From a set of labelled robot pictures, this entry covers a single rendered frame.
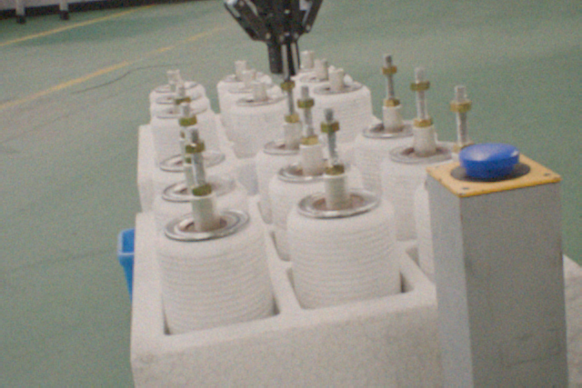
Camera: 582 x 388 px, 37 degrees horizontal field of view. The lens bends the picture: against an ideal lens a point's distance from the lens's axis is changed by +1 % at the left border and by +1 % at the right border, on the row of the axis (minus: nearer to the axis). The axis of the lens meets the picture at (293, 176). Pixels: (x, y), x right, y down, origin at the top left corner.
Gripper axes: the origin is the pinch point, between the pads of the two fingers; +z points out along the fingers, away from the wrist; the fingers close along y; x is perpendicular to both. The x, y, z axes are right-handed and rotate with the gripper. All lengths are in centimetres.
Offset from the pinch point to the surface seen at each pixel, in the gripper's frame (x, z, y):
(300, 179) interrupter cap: -12.2, 9.7, -8.8
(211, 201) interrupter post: -16.0, 7.6, -21.4
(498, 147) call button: -39.7, 2.2, -12.3
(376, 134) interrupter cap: -5.6, 9.7, 7.6
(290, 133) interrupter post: -0.7, 8.1, -0.9
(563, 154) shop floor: 23, 35, 82
